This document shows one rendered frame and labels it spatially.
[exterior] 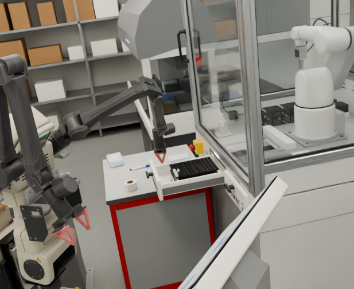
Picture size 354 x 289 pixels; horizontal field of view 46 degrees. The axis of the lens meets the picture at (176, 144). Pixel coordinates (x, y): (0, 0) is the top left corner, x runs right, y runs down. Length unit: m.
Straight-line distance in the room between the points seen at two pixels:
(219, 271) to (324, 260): 1.08
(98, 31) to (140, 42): 3.37
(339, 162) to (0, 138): 1.25
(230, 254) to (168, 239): 1.48
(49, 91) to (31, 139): 4.35
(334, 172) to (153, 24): 1.53
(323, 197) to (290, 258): 0.30
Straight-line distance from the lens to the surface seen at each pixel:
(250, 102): 1.51
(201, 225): 2.42
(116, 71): 6.15
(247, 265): 1.15
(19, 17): 5.66
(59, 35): 6.11
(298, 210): 1.76
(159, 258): 2.48
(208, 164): 2.14
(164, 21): 2.75
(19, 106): 1.39
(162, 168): 2.22
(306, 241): 1.85
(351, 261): 2.03
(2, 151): 1.50
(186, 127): 2.90
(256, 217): 1.09
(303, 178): 1.70
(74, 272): 2.81
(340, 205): 1.84
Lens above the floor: 1.74
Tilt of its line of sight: 20 degrees down
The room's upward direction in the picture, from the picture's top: 8 degrees counter-clockwise
